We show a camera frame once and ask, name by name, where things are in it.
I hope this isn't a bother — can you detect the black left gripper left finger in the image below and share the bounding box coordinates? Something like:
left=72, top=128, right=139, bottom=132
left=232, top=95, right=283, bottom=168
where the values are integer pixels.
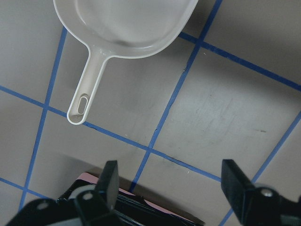
left=7, top=161, right=120, bottom=226

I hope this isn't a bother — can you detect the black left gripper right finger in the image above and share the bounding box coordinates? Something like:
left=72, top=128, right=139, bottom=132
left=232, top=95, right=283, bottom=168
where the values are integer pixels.
left=221, top=159, right=301, bottom=226

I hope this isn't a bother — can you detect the beige plastic dustpan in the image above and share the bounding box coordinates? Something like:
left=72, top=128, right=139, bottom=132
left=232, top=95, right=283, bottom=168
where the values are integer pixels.
left=54, top=0, right=197, bottom=125

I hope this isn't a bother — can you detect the bin with black trash bag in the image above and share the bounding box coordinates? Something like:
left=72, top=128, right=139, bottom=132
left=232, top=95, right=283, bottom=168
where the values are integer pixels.
left=57, top=172, right=204, bottom=226

